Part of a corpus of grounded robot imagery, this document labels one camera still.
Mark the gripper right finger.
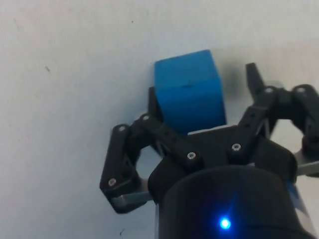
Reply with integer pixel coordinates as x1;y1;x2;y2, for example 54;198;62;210
225;62;319;163

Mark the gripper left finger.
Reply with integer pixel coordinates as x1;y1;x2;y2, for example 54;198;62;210
99;86;204;215

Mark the large blue cube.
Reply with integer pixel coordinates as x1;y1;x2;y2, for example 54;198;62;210
154;49;228;136

